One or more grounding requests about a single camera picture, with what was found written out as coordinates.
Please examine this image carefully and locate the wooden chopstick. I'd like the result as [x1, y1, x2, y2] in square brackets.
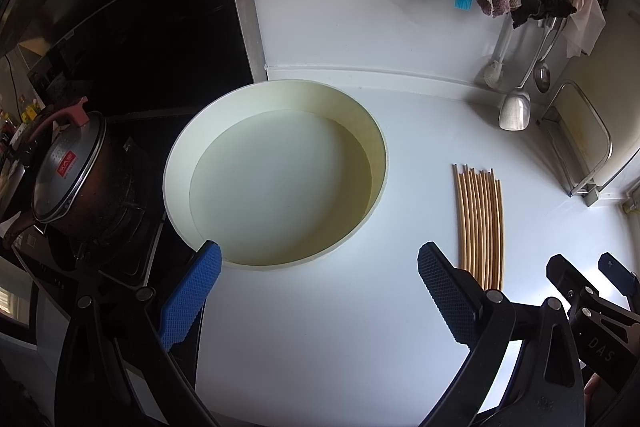
[495, 180, 504, 291]
[465, 168, 483, 284]
[476, 170, 491, 289]
[472, 170, 486, 287]
[454, 166, 472, 270]
[485, 171, 497, 288]
[452, 164, 467, 270]
[462, 165, 476, 275]
[489, 169, 501, 291]
[483, 170, 494, 289]

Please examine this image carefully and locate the right human hand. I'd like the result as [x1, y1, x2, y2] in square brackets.
[584, 373, 608, 412]

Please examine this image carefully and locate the black stove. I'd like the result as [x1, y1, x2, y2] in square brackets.
[0, 185, 172, 338]

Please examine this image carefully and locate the steel cutting board rack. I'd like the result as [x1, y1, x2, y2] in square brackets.
[537, 80, 613, 207]

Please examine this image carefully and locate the white cutting board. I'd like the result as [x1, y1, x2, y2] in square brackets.
[563, 38, 639, 187]

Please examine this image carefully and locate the white round basin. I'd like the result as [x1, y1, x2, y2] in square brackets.
[163, 79, 388, 270]

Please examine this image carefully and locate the steel spatula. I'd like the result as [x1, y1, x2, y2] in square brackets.
[499, 17, 556, 132]

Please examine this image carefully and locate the dark pot with lid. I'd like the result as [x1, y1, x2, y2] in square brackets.
[3, 96, 106, 247]

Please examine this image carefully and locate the steel ladle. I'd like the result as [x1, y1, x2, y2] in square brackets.
[532, 17, 567, 94]

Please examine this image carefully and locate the white dish brush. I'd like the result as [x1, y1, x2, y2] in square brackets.
[482, 15, 514, 90]

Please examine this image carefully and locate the pale pink cloth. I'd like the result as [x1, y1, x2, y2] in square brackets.
[562, 0, 606, 58]

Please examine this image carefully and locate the black rag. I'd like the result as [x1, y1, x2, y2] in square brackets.
[511, 0, 577, 29]

